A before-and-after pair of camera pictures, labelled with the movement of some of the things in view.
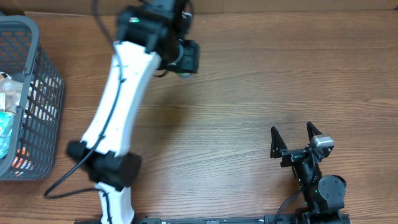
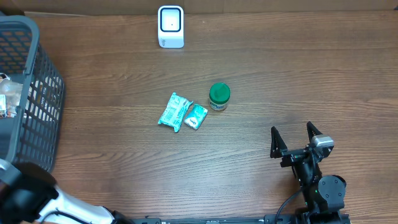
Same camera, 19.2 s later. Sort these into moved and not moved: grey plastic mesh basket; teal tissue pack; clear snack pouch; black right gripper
Moved: teal tissue pack
Not moved: grey plastic mesh basket; clear snack pouch; black right gripper
